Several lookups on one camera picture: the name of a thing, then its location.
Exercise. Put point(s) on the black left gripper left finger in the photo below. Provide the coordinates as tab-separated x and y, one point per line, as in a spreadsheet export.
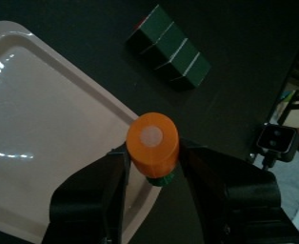
85	197

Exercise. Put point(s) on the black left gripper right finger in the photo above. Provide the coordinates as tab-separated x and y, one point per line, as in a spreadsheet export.
236	197

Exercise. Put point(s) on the green sliced toy sushi roll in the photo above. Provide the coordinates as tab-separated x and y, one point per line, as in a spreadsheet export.
172	52

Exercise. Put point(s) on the pink plastic tray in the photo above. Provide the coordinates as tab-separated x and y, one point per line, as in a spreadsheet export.
49	127

